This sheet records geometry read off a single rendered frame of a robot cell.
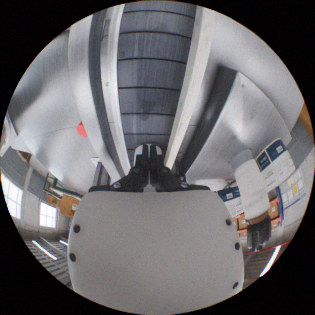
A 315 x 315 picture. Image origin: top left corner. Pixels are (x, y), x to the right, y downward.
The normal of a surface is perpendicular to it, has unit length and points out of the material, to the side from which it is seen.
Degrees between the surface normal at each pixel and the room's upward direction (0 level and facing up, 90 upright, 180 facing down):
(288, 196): 90
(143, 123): 0
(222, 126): 0
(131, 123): 0
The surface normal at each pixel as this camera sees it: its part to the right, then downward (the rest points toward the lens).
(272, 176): -0.98, -0.06
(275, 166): -0.89, -0.22
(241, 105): 0.06, 0.81
